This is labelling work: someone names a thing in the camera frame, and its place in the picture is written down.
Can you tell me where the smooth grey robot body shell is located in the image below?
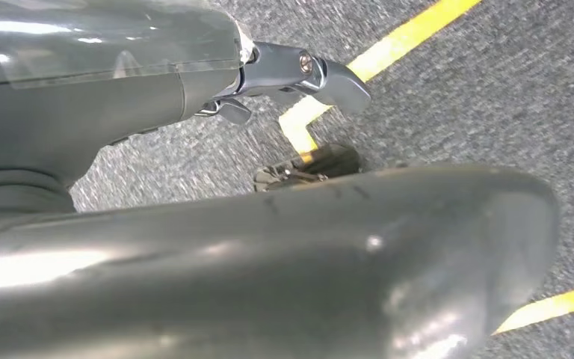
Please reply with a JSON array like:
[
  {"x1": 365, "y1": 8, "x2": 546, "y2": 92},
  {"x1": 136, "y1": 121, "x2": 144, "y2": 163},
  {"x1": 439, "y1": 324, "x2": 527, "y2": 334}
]
[{"x1": 0, "y1": 165, "x2": 561, "y2": 359}]

